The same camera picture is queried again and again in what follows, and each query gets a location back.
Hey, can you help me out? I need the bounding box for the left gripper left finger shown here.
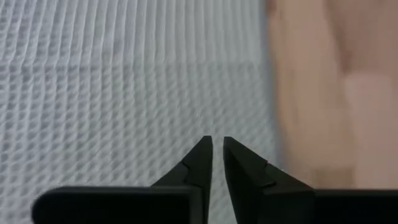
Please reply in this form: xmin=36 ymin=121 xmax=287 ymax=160
xmin=30 ymin=135 xmax=214 ymax=224

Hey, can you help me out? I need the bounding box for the grey waffle microfiber towel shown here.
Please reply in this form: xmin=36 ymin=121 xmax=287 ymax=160
xmin=0 ymin=0 xmax=280 ymax=224

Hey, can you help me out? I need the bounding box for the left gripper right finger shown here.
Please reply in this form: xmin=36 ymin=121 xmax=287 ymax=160
xmin=223 ymin=136 xmax=398 ymax=224

